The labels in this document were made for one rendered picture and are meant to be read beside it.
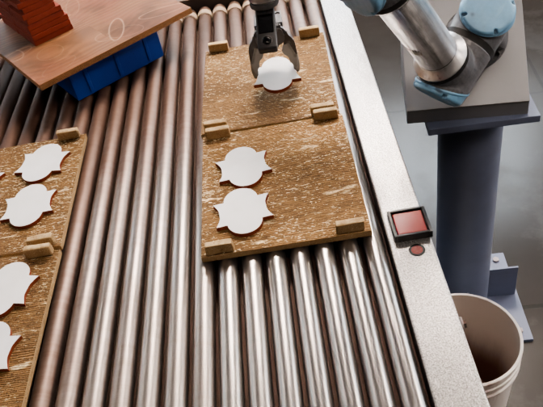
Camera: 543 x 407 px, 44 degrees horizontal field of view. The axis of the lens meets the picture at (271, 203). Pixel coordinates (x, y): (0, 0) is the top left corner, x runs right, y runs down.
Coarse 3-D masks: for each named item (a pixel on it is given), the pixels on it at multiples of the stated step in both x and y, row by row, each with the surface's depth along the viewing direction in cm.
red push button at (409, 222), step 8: (392, 216) 136; (400, 216) 136; (408, 216) 135; (416, 216) 135; (400, 224) 134; (408, 224) 134; (416, 224) 133; (424, 224) 133; (400, 232) 133; (408, 232) 132
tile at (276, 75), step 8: (264, 64) 176; (272, 64) 175; (280, 64) 175; (288, 64) 174; (264, 72) 173; (272, 72) 173; (280, 72) 172; (288, 72) 172; (296, 72) 171; (264, 80) 171; (272, 80) 170; (280, 80) 170; (288, 80) 169; (296, 80) 170; (264, 88) 170; (272, 88) 168; (280, 88) 168; (288, 88) 169
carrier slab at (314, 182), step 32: (256, 128) 164; (288, 128) 162; (320, 128) 160; (224, 160) 157; (288, 160) 154; (320, 160) 152; (352, 160) 150; (224, 192) 149; (256, 192) 147; (288, 192) 145; (320, 192) 144; (352, 192) 142; (288, 224) 138; (320, 224) 137; (224, 256) 136
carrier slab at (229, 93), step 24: (240, 48) 194; (312, 48) 188; (216, 72) 187; (240, 72) 185; (312, 72) 179; (216, 96) 178; (240, 96) 176; (264, 96) 174; (288, 96) 172; (312, 96) 171; (240, 120) 168; (264, 120) 166; (288, 120) 165
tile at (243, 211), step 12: (240, 192) 146; (252, 192) 146; (228, 204) 144; (240, 204) 143; (252, 204) 143; (264, 204) 142; (228, 216) 141; (240, 216) 141; (252, 216) 140; (264, 216) 140; (228, 228) 139; (240, 228) 138; (252, 228) 138
